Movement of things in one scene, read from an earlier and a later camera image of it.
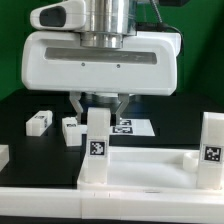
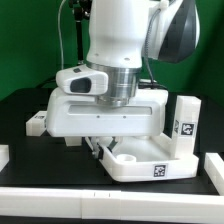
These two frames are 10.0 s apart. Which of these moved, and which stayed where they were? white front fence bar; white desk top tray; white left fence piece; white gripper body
Moved: white gripper body; white desk top tray
Stayed: white left fence piece; white front fence bar
